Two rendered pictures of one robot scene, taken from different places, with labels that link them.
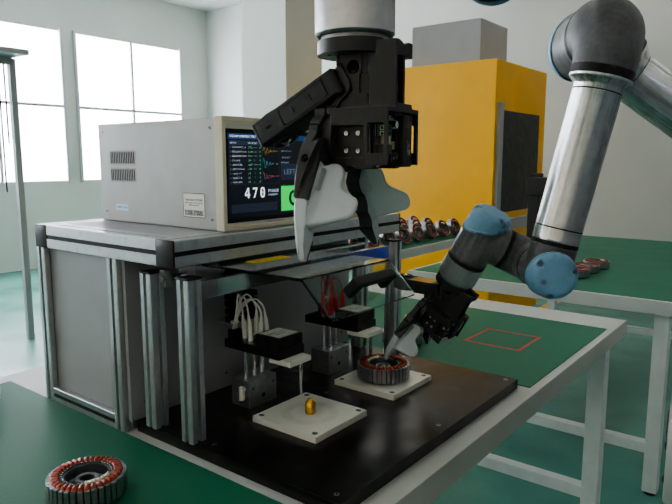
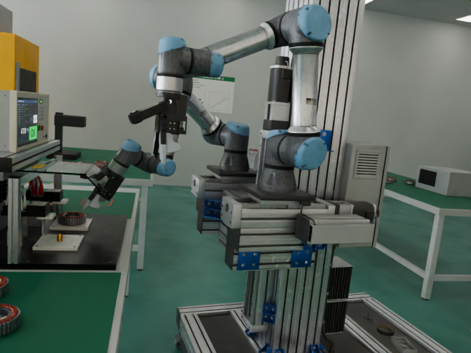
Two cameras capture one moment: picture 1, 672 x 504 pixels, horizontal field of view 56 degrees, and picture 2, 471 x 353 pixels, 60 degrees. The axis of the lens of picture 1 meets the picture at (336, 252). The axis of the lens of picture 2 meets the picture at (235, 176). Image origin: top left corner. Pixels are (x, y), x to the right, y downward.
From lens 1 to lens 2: 0.83 m
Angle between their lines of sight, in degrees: 50
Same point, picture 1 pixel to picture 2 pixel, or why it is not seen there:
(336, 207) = (174, 147)
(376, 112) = (183, 118)
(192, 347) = (18, 213)
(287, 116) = (146, 114)
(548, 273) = (167, 167)
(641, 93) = not seen: hidden behind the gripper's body
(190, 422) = (16, 252)
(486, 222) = (134, 146)
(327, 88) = (164, 107)
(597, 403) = not seen: hidden behind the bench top
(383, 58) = (182, 101)
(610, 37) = (186, 81)
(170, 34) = not seen: outside the picture
